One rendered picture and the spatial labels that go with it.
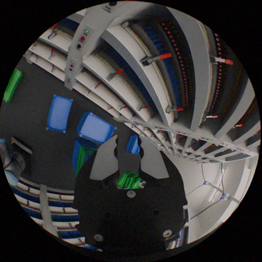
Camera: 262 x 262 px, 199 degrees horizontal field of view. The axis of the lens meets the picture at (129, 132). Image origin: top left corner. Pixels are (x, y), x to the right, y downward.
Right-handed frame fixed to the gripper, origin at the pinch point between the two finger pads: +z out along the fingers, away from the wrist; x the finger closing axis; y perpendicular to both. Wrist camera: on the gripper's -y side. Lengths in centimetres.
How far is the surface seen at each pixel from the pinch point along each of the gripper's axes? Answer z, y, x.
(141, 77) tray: 17.7, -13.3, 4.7
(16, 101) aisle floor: 8, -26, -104
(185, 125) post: 27.4, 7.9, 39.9
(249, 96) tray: -10.0, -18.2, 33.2
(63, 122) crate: 42, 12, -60
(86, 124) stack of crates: 44, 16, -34
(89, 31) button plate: 6.5, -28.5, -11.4
